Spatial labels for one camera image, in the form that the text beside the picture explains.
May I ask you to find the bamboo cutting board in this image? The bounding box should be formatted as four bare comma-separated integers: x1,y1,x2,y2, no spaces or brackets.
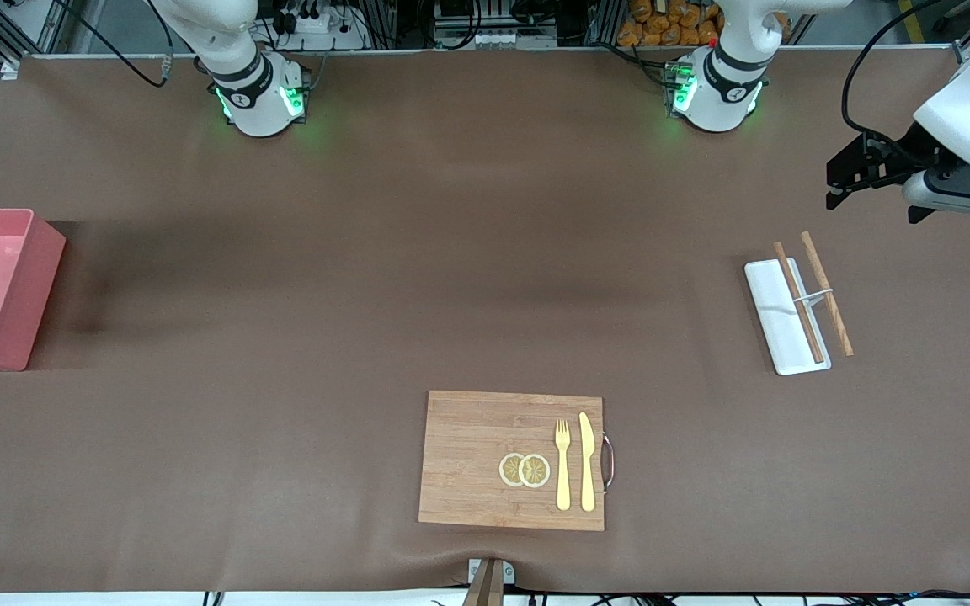
418,390,617,533

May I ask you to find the yellow fork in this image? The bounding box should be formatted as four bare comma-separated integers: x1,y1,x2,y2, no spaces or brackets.
554,418,573,512

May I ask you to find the white rectangular tray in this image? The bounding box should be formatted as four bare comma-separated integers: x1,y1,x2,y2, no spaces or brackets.
743,258,833,376

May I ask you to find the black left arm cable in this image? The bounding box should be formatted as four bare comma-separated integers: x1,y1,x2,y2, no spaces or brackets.
841,0,957,157

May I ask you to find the pink rectangular box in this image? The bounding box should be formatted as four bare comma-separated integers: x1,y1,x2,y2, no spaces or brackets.
0,209,67,372

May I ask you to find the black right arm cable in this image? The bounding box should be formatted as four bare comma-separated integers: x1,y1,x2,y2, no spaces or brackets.
56,0,174,88

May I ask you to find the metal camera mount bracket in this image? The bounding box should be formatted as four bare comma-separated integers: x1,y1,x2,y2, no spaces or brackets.
466,557,516,606

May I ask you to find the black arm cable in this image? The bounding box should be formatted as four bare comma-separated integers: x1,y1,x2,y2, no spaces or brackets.
56,0,174,88
841,0,957,157

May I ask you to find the dark equipment with cables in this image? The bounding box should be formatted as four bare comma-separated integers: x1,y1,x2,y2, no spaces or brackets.
433,0,574,50

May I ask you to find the yellow knife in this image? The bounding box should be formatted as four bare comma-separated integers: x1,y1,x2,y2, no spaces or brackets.
578,412,597,513

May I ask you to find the white power strip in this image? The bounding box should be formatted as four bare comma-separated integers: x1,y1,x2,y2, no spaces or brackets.
270,7,368,53

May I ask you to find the pile of orange packets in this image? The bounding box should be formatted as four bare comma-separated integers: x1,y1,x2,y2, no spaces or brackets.
617,0,793,48

